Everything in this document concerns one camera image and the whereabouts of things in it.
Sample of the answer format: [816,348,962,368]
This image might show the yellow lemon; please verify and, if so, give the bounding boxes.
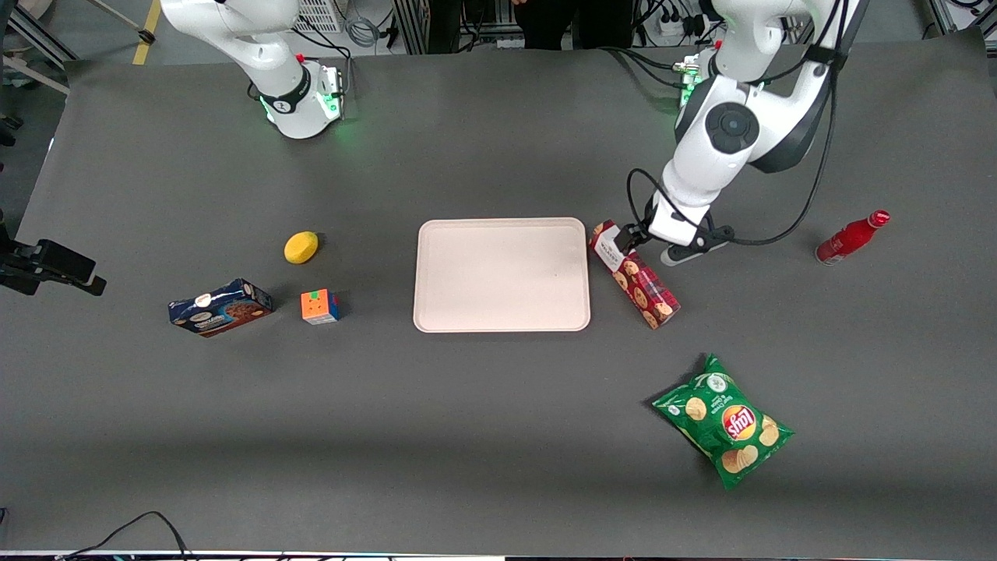
[284,231,319,266]

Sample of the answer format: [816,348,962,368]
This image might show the red bottle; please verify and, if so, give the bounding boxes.
[815,210,891,266]

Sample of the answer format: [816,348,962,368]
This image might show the white perforated box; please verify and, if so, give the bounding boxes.
[294,0,344,34]

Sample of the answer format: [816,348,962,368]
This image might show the grey coiled cable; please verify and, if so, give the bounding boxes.
[344,12,382,49]

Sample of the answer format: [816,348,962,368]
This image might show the thin black cable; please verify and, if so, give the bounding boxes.
[55,511,196,561]

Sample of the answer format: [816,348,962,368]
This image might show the white power strip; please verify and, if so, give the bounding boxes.
[657,6,703,40]

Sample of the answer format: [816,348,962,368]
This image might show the blue cookie box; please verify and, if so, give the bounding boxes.
[168,278,274,338]

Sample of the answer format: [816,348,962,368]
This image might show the cream plastic tray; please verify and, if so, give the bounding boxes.
[413,217,591,333]

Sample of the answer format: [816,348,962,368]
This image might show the red tartan cookie box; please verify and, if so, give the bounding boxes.
[589,220,681,330]

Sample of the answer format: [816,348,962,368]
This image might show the person in black clothes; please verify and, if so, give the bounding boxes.
[510,0,633,50]

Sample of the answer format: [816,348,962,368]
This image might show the colourful puzzle cube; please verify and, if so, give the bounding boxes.
[301,289,341,326]

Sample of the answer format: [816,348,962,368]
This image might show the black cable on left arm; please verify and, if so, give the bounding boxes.
[626,0,867,249]

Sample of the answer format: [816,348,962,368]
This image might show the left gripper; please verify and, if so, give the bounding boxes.
[618,192,713,256]

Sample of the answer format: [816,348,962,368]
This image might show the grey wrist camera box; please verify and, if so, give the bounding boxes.
[661,225,735,267]

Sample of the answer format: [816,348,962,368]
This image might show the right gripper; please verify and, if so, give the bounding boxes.
[0,239,107,298]

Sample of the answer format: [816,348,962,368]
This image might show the green chips bag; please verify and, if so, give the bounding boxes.
[652,353,795,492]

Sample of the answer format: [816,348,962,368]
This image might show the black cables at arm base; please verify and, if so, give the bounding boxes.
[598,45,690,89]

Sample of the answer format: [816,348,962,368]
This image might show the dark grey table mat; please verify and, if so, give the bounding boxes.
[0,31,997,558]

